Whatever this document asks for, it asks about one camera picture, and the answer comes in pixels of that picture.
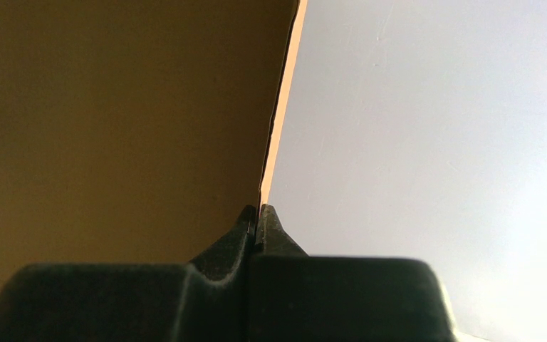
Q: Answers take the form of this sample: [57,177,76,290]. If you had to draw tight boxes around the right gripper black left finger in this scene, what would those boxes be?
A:
[0,205,257,341]

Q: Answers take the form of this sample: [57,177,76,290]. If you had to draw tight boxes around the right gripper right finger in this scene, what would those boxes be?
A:
[249,204,458,341]

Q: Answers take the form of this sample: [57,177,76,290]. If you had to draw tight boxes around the brown cardboard box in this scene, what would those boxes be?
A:
[0,1,306,293]

